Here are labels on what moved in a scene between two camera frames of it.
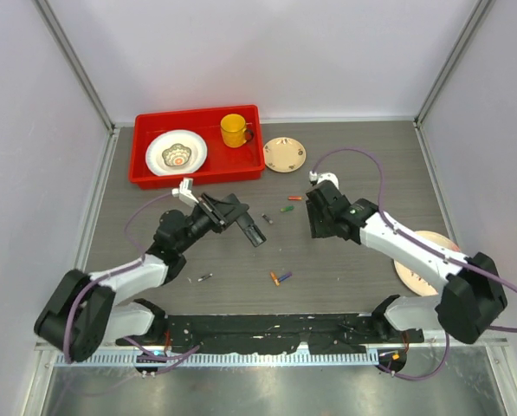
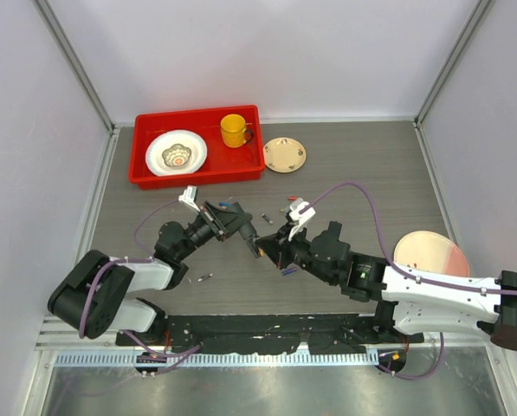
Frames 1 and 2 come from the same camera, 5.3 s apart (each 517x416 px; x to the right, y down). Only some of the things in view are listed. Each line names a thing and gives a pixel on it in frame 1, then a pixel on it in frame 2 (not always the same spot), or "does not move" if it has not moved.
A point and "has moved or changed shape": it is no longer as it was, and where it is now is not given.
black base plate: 327,333 does not move
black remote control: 251,230 has moved or changed shape
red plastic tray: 222,163 does not move
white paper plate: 176,152 does not move
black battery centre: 267,218 does not move
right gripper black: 316,230 -> 279,250
